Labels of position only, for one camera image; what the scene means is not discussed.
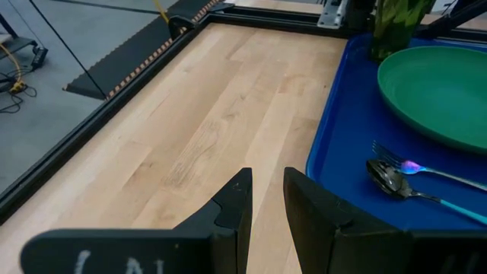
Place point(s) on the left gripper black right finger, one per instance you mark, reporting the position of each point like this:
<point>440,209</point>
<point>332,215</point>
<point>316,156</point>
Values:
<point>342,247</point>

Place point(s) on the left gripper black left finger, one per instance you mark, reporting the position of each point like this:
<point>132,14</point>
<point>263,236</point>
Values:
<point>152,251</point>

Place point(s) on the iridescent purple-teal fork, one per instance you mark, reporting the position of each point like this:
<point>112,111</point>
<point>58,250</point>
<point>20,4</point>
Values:
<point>411,167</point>

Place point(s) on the green plastic plate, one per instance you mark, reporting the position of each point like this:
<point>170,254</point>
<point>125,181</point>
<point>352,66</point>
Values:
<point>437,91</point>

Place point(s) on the green glass cup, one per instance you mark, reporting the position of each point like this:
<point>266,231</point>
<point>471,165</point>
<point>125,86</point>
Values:
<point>395,26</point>

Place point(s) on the blue plastic tray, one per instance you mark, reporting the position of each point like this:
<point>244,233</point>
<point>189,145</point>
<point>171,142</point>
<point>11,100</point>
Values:
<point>354,133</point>

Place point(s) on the black hazard-striped floor mat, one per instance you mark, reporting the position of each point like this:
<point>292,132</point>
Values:
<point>133,49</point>

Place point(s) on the yellow plug connector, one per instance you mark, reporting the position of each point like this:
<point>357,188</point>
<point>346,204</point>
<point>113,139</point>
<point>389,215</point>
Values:
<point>17,87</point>

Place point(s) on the black equipment stand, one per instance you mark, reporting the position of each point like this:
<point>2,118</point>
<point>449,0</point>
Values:
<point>36,53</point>

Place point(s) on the black aluminium table frame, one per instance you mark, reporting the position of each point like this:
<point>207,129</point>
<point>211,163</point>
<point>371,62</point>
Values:
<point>76,139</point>

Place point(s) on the silver metal bracket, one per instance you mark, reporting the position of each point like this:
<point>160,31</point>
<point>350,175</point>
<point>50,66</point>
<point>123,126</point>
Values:
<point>331,15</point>

